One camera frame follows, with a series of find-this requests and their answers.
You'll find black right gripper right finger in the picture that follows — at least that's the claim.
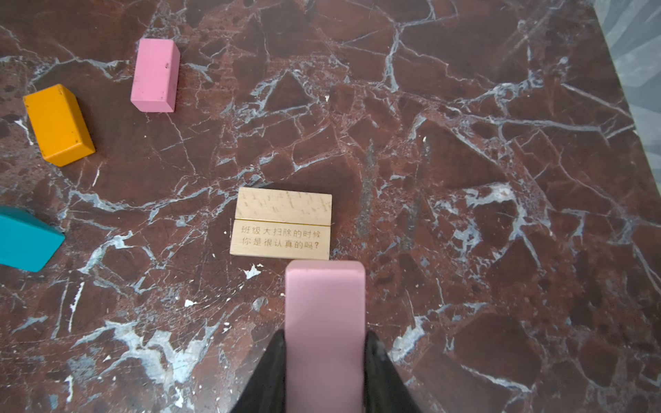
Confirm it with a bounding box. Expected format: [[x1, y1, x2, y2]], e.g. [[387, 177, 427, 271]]
[[364, 331, 421, 413]]

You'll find teal triangular wood block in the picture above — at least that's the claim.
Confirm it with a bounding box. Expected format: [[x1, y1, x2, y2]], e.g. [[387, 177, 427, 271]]
[[0, 206, 65, 273]]

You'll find natural wood block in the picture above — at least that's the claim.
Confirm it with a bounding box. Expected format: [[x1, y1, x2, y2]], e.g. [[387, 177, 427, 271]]
[[235, 188, 332, 226], [230, 220, 331, 260]]

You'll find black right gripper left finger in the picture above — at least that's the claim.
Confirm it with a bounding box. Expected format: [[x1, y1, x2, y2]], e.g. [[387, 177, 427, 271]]
[[230, 330, 286, 413]]

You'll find small pink wood block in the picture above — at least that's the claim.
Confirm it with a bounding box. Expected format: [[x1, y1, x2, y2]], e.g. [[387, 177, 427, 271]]
[[130, 39, 181, 113]]

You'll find orange wood block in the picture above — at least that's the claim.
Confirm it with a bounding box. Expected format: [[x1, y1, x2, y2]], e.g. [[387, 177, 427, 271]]
[[23, 84, 96, 167]]

